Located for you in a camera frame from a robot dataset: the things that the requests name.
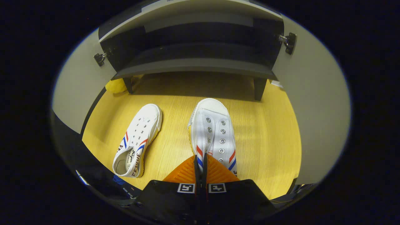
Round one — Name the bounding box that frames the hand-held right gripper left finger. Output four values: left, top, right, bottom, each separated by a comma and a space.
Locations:
134, 155, 202, 220

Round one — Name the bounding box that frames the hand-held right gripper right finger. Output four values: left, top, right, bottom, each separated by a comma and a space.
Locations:
202, 153, 277, 223

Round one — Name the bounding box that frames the white canvas shoe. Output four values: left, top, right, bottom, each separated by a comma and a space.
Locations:
187, 98, 238, 177
112, 104, 163, 178

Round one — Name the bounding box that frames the white shoe cabinet door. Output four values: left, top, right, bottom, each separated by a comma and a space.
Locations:
271, 14, 352, 185
52, 28, 108, 135

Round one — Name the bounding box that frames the white shoe cabinet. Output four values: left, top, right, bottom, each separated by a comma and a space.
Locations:
98, 0, 285, 101

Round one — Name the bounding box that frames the metal door hinge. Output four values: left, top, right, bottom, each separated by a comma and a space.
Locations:
94, 53, 107, 67
278, 32, 297, 55

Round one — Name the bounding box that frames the yellow round object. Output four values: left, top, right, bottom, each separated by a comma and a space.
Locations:
106, 78, 128, 94

